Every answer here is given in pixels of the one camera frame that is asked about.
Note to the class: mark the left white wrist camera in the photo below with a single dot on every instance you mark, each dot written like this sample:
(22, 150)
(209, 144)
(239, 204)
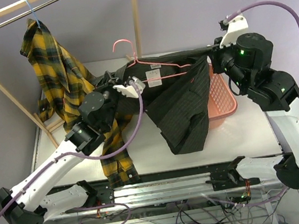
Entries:
(132, 89)

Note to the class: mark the yellow plaid shirt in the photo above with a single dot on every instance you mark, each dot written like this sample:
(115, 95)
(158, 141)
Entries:
(65, 82)

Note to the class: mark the aluminium rail base frame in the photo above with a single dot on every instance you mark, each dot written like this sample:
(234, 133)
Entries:
(185, 197)

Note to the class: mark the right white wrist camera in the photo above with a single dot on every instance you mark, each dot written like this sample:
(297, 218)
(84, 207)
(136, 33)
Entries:
(236, 27)

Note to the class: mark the wooden clothes rack frame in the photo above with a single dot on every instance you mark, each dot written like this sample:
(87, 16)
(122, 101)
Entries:
(85, 28)

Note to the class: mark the pink plastic laundry basket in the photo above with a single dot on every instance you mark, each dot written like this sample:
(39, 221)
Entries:
(222, 103)

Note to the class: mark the dark pinstriped shirt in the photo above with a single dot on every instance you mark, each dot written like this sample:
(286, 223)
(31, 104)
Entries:
(179, 106)

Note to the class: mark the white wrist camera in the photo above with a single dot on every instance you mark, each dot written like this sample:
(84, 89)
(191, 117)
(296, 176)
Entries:
(236, 27)
(132, 89)

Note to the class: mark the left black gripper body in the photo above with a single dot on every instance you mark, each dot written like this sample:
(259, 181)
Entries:
(107, 86)

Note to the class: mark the pink wire hanger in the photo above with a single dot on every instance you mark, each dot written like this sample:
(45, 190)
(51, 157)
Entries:
(154, 73)

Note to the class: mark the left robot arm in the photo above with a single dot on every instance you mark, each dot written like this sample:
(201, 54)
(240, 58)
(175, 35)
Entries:
(30, 202)

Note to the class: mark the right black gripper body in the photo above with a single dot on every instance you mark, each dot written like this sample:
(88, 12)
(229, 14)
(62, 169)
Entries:
(222, 54)

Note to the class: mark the blue wire hanger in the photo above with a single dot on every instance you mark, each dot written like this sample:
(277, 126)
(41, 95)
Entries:
(33, 13)

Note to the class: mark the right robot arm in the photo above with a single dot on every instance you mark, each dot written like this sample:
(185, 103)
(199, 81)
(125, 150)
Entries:
(247, 63)

